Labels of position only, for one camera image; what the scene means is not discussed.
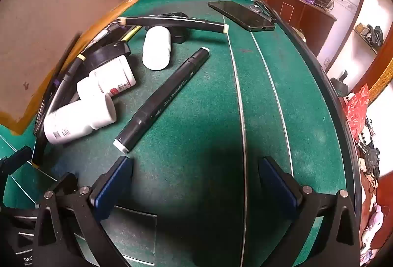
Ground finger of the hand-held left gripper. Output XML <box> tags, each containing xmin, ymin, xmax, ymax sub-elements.
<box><xmin>0</xmin><ymin>146</ymin><xmax>33</xmax><ymax>182</ymax></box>

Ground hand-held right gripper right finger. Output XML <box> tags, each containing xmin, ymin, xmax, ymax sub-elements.
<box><xmin>255</xmin><ymin>156</ymin><xmax>361</xmax><ymax>267</ymax></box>

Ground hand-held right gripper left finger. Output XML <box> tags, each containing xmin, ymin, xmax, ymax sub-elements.
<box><xmin>32</xmin><ymin>156</ymin><xmax>134</xmax><ymax>267</ymax></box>

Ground white bottle with barcode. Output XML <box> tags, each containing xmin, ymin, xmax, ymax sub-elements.
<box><xmin>43</xmin><ymin>96</ymin><xmax>117</xmax><ymax>145</ymax></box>

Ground white bottle with red label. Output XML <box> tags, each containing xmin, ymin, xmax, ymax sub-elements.
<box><xmin>77</xmin><ymin>55</ymin><xmax>136</xmax><ymax>101</ymax></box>

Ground black tape roll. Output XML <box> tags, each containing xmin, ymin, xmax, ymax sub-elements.
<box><xmin>81</xmin><ymin>41</ymin><xmax>132</xmax><ymax>71</ymax></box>

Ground cardboard tray with yellow tape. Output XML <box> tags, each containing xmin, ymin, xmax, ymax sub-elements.
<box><xmin>0</xmin><ymin>0</ymin><xmax>142</xmax><ymax>135</ymax></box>

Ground pink plush toy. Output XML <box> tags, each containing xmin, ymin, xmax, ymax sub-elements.
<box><xmin>361</xmin><ymin>204</ymin><xmax>384</xmax><ymax>255</ymax></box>

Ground red plastic bag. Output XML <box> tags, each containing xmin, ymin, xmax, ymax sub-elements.
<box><xmin>344</xmin><ymin>83</ymin><xmax>370</xmax><ymax>139</ymax></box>

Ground black office chair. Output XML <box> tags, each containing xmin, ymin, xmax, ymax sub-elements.
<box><xmin>330</xmin><ymin>69</ymin><xmax>351</xmax><ymax>99</ymax></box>

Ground plain white pill bottle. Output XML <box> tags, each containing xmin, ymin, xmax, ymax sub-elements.
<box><xmin>142</xmin><ymin>26</ymin><xmax>171</xmax><ymax>70</ymax></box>

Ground black pen with yellow trim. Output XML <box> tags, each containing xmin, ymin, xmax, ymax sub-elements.
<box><xmin>121</xmin><ymin>25</ymin><xmax>144</xmax><ymax>42</ymax></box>

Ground black rectangular case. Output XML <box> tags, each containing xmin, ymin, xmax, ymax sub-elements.
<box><xmin>150</xmin><ymin>12</ymin><xmax>188</xmax><ymax>44</ymax></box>

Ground wooden low cabinet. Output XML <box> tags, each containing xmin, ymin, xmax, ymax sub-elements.
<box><xmin>267</xmin><ymin>0</ymin><xmax>337</xmax><ymax>56</ymax></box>

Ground black smartphone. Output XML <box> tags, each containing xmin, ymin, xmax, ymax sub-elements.
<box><xmin>208</xmin><ymin>0</ymin><xmax>276</xmax><ymax>32</ymax></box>

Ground black bag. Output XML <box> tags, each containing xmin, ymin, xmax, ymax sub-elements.
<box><xmin>365</xmin><ymin>25</ymin><xmax>384</xmax><ymax>48</ymax></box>

